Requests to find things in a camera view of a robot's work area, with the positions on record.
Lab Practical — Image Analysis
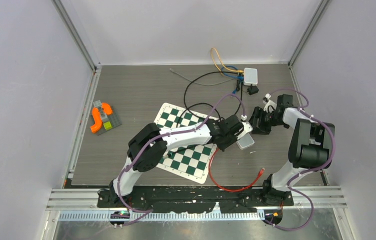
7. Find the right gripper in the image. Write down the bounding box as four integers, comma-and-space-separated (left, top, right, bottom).
249, 106, 287, 135

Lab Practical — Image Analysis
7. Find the white switch box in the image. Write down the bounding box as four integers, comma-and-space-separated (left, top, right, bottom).
236, 133, 255, 150
243, 67, 258, 86

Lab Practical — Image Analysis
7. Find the black power adapter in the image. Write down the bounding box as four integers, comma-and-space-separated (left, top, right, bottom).
233, 81, 259, 95

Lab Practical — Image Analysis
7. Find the red ethernet cable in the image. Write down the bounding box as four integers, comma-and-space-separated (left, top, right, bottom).
208, 149, 266, 193

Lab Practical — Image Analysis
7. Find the blue ethernet cable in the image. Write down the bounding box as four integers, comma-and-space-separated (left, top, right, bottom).
221, 65, 244, 95

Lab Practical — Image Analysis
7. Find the yellow ethernet cable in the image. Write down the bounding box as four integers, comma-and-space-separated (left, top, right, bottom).
210, 47, 244, 74

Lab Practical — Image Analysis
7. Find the grey ethernet cable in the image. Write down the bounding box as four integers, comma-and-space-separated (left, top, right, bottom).
169, 68, 235, 87

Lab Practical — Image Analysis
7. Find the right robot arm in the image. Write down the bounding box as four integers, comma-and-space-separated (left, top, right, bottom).
249, 93, 335, 205

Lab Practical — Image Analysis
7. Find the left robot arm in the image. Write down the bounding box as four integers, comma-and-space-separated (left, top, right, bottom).
109, 115, 253, 207

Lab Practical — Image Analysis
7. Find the green white chessboard mat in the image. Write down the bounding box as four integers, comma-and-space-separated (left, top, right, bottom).
153, 102, 218, 185

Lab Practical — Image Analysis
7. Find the orange toy on grey plate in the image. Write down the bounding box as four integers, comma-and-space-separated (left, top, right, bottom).
90, 100, 122, 135

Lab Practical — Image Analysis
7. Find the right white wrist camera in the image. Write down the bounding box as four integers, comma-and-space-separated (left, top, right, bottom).
263, 93, 277, 113

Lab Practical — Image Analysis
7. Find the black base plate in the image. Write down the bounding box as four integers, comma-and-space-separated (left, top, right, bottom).
97, 185, 294, 215

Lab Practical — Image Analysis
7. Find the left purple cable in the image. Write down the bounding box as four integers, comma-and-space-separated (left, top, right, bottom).
116, 93, 246, 227

